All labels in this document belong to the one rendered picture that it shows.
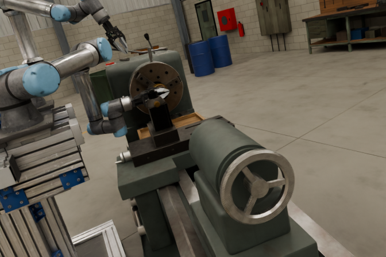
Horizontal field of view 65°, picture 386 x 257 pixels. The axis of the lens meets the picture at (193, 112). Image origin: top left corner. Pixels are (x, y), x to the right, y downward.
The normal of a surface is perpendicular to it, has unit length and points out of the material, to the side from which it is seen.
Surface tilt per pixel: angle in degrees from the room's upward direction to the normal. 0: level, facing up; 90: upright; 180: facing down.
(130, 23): 90
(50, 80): 91
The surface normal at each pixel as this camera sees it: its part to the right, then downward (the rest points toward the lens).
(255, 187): 0.25, 0.21
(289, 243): -0.23, -0.93
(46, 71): 0.88, -0.06
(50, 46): 0.53, 0.11
